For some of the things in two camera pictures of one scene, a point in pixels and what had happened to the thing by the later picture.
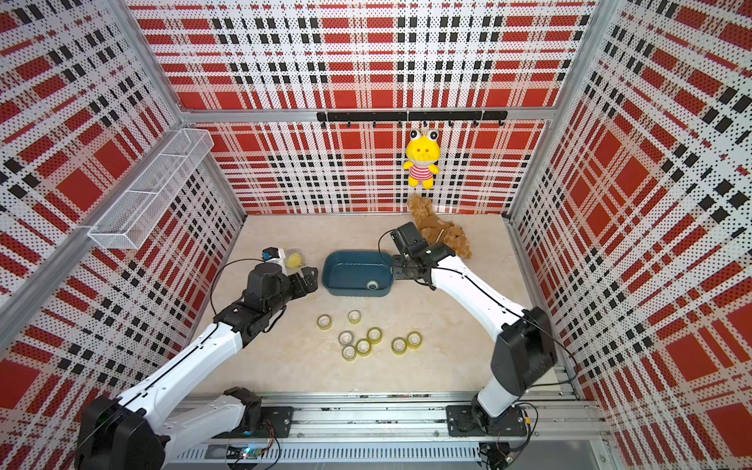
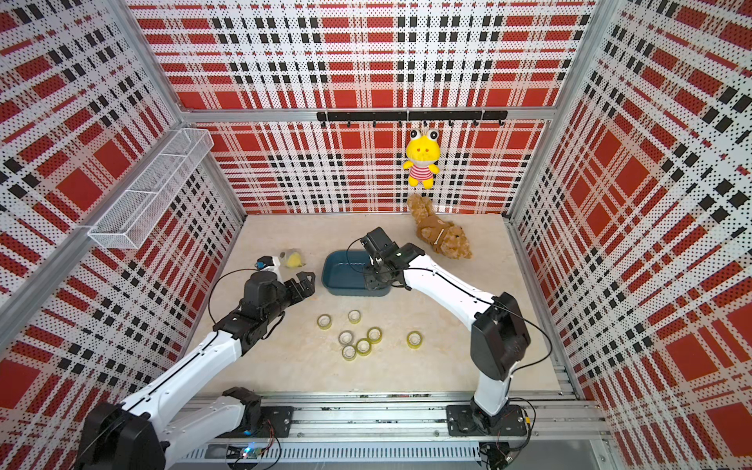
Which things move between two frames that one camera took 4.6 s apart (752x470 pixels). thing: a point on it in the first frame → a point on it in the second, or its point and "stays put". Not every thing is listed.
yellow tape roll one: [324, 321] stays put
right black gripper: [397, 267] → [370, 280]
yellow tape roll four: [374, 335] stays put
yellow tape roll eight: [414, 340] stays put
